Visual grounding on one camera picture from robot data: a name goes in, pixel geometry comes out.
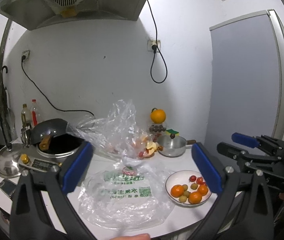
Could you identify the range hood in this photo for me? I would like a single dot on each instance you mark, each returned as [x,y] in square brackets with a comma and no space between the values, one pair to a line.
[35,14]

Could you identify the orange peel pieces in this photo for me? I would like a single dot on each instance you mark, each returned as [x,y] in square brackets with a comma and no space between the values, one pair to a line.
[149,151]

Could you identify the flat printed plastic bag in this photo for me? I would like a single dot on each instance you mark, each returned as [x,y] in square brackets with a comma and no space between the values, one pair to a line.
[126,196]

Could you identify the smartphone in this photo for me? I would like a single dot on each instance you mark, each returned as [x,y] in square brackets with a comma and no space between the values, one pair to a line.
[8,187]

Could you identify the left wall socket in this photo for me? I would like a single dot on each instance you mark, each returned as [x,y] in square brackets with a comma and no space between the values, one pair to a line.
[25,55]

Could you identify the clear container of dark fruits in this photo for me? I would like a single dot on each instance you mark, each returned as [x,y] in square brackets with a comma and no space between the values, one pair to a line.
[157,128]

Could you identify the longan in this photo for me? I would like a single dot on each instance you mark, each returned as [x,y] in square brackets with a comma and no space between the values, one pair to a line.
[183,199]
[185,187]
[186,193]
[194,186]

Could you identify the grey door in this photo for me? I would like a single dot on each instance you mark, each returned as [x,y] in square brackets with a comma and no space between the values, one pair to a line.
[247,94]

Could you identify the mandarin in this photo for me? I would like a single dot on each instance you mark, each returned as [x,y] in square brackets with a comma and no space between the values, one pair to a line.
[203,190]
[177,191]
[195,198]

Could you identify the steel dome lid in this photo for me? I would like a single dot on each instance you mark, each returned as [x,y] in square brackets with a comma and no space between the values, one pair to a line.
[9,161]

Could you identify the crumpled clear plastic bag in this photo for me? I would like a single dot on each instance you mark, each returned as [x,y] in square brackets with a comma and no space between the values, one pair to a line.
[115,136]

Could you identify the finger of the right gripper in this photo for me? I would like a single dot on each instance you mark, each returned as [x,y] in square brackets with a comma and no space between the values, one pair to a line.
[268,145]
[242,157]

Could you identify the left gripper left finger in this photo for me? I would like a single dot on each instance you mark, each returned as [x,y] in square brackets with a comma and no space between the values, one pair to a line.
[29,218]

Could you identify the black wok with wooden handle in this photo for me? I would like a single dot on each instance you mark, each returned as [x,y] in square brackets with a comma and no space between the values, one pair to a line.
[43,133]

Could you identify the induction cooker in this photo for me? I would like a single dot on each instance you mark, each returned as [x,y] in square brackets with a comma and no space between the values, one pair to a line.
[60,147]

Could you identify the operator thumb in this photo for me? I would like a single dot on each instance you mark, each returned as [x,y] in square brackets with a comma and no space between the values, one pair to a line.
[144,236]

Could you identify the oil bottle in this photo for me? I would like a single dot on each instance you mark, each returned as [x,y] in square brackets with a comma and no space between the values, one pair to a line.
[26,117]

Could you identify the large orange on container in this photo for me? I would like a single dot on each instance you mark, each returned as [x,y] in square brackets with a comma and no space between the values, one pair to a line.
[158,116]

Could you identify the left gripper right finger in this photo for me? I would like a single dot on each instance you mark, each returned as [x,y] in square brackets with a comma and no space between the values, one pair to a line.
[242,209]

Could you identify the longan front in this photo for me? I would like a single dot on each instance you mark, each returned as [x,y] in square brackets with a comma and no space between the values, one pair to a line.
[183,199]

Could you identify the wall socket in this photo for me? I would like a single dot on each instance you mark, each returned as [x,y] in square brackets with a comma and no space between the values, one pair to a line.
[153,45]
[25,55]

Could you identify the mandarin front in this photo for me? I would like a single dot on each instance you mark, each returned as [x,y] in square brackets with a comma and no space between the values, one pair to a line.
[195,198]

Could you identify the mandarin top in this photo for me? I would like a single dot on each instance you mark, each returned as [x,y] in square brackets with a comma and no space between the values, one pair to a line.
[203,190]

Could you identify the right wall socket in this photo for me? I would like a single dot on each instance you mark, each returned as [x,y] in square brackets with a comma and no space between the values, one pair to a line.
[153,45]

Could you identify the black umbrella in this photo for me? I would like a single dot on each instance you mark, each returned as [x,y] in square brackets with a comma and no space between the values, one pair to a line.
[5,111]

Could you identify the steel saucepan with wooden handle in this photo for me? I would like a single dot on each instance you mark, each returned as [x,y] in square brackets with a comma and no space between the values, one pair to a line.
[173,147]

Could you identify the green yellow sponge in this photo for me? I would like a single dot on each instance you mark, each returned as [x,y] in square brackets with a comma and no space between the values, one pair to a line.
[171,131]

